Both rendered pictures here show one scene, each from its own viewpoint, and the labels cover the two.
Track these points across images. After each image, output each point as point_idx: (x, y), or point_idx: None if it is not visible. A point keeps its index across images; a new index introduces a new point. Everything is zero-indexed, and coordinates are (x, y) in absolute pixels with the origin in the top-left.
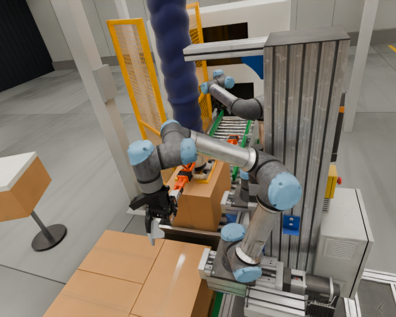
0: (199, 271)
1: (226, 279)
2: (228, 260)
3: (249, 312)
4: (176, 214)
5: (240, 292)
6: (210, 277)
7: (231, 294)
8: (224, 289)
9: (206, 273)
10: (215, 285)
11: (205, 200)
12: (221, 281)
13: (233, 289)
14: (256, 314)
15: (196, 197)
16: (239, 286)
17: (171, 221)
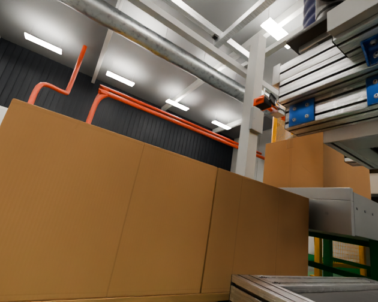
0: (274, 70)
1: (309, 26)
2: (318, 18)
3: (336, 11)
4: (272, 100)
5: (333, 68)
6: (287, 71)
7: (315, 87)
8: (305, 84)
9: (282, 66)
10: (290, 85)
11: (315, 138)
12: (302, 66)
13: (320, 69)
14: (353, 1)
15: (304, 137)
16: (332, 54)
17: (264, 90)
